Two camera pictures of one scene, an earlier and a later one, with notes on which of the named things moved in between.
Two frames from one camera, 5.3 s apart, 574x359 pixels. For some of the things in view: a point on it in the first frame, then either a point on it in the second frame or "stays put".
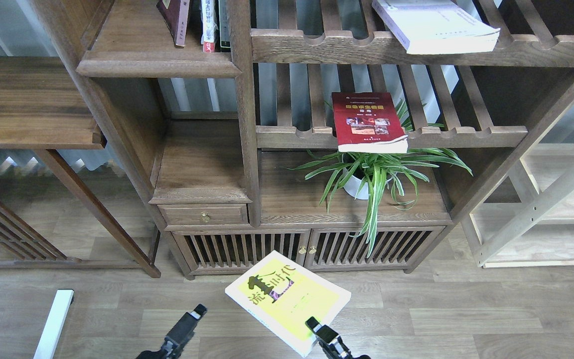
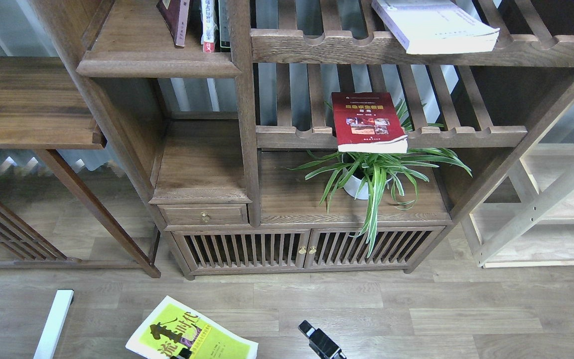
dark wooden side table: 27,103 stays put
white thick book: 436,26 stays put
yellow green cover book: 282,294 to 173,325
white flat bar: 50,340 stays put
